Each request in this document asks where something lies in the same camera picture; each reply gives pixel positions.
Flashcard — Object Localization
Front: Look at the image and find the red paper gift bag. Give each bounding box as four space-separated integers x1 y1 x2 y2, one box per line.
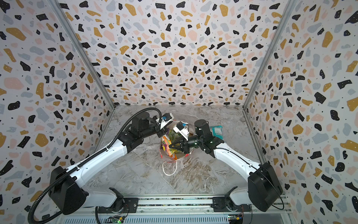
158 120 196 176

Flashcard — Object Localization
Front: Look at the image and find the orange snack packet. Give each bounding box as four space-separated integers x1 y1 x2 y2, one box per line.
159 134 178 161

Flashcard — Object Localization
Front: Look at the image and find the teal snack packet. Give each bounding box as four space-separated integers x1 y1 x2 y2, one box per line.
210 126 223 140

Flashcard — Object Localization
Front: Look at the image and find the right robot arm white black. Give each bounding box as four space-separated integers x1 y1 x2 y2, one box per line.
170 119 283 212

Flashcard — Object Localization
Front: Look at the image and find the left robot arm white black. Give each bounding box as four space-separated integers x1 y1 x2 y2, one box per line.
49 108 173 215

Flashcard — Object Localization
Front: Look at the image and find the yellow green snack packet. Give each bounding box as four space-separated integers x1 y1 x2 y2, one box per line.
167 129 182 143

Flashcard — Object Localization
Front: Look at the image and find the right circuit board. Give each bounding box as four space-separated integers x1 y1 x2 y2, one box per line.
228 214 243 224

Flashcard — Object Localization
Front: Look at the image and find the circuit board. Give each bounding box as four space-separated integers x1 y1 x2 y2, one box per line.
106 216 125 224
228 214 243 224

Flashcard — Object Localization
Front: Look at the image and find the left circuit board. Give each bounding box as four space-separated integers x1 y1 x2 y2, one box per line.
106 216 125 224

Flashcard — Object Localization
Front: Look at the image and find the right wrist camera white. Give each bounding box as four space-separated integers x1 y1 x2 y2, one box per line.
173 121 189 140

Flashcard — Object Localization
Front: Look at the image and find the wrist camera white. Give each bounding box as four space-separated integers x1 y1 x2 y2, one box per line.
173 121 189 140
160 113 173 126

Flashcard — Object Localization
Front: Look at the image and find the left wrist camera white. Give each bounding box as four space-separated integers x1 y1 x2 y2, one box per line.
160 113 173 126

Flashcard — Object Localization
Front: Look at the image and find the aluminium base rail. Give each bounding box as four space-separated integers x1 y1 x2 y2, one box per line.
55 195 295 224

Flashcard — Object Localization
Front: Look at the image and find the left corner aluminium post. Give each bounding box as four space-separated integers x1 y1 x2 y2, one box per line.
48 0 115 110

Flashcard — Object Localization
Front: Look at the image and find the corner aluminium post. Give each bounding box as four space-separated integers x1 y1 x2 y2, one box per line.
243 0 297 111
48 0 115 110

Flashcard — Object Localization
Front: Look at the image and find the right corner aluminium post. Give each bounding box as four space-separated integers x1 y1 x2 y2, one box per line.
243 0 297 111

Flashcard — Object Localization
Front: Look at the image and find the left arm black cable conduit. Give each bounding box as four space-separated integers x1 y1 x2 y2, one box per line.
27 107 163 224

